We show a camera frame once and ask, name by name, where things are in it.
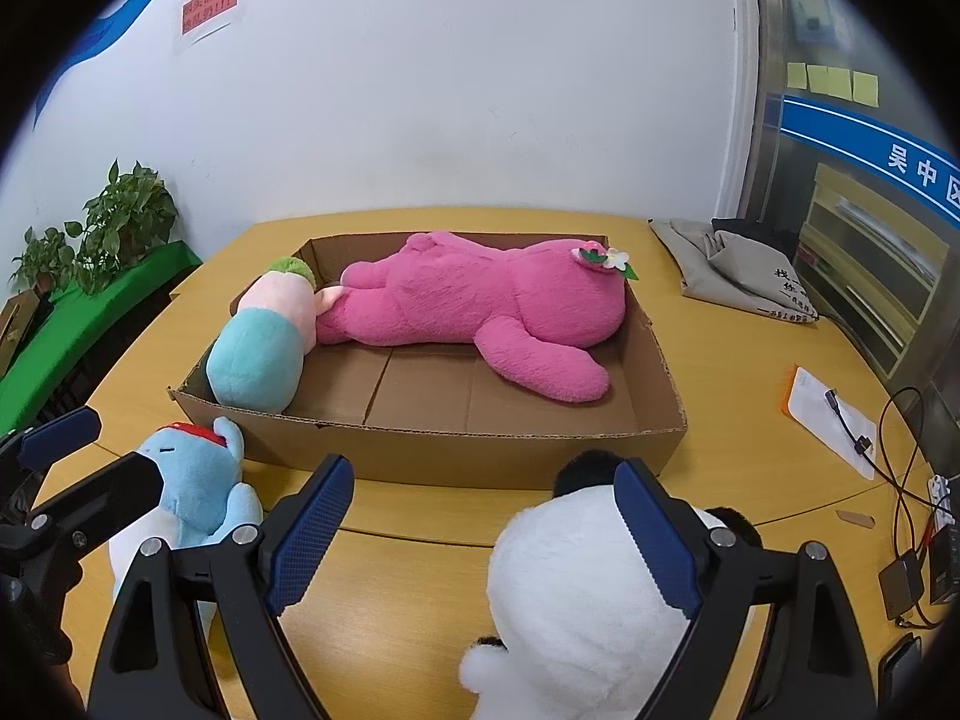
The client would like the black plug cable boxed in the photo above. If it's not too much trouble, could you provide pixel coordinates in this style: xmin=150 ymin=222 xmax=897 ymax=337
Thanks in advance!
xmin=825 ymin=388 xmax=877 ymax=458

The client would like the red wall sign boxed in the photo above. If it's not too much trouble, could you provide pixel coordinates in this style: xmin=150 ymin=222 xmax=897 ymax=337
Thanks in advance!
xmin=174 ymin=0 xmax=242 ymax=53

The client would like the blue plush toy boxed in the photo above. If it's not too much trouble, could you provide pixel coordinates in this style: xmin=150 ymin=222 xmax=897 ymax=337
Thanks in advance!
xmin=109 ymin=420 xmax=265 ymax=623

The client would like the black phone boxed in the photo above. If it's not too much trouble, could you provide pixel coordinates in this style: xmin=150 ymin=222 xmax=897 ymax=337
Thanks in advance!
xmin=877 ymin=634 xmax=923 ymax=713

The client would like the black power adapter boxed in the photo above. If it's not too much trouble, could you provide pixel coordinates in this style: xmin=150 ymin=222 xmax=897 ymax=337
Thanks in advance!
xmin=879 ymin=551 xmax=925 ymax=620

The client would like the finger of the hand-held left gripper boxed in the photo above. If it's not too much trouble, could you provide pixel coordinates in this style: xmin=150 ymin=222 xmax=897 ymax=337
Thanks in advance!
xmin=22 ymin=450 xmax=166 ymax=563
xmin=0 ymin=405 xmax=102 ymax=481

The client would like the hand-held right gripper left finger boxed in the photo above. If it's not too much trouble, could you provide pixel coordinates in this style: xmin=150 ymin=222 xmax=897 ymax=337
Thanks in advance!
xmin=88 ymin=454 xmax=355 ymax=720

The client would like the white panda plush toy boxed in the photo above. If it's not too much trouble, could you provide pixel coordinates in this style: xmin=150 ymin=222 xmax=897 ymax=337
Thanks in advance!
xmin=459 ymin=450 xmax=766 ymax=720

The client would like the pink plush bear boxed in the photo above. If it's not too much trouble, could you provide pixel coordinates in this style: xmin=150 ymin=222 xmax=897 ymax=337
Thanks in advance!
xmin=315 ymin=231 xmax=642 ymax=404

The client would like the potted green plant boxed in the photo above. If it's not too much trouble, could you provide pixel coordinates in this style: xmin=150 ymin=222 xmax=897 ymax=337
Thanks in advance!
xmin=64 ymin=159 xmax=181 ymax=295
xmin=9 ymin=227 xmax=76 ymax=293

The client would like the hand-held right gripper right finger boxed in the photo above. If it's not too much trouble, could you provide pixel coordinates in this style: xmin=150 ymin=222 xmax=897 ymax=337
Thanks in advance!
xmin=613 ymin=456 xmax=878 ymax=720

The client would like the grey fabric bag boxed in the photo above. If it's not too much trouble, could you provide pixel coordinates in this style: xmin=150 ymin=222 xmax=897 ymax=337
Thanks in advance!
xmin=649 ymin=217 xmax=826 ymax=327

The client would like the blue window banner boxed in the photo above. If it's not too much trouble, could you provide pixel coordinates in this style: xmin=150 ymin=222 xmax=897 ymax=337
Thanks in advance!
xmin=778 ymin=94 xmax=960 ymax=222

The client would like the brown box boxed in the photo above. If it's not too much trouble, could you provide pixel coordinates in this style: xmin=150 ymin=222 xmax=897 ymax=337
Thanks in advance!
xmin=0 ymin=292 xmax=42 ymax=380

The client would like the green cloth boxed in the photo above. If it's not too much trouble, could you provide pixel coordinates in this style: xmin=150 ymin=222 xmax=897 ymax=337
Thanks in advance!
xmin=0 ymin=241 xmax=203 ymax=436

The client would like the cardboard box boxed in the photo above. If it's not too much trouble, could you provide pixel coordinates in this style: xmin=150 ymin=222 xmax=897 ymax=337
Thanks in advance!
xmin=166 ymin=229 xmax=689 ymax=492

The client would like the black electronic device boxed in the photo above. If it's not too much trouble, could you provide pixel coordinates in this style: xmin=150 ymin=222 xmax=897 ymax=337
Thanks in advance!
xmin=926 ymin=476 xmax=960 ymax=605

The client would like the green-haired plush doll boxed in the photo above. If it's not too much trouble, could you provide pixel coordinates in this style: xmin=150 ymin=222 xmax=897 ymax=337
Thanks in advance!
xmin=206 ymin=255 xmax=346 ymax=413

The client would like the white paper sheet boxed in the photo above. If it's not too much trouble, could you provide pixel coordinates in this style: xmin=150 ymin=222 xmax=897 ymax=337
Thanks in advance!
xmin=780 ymin=366 xmax=877 ymax=481

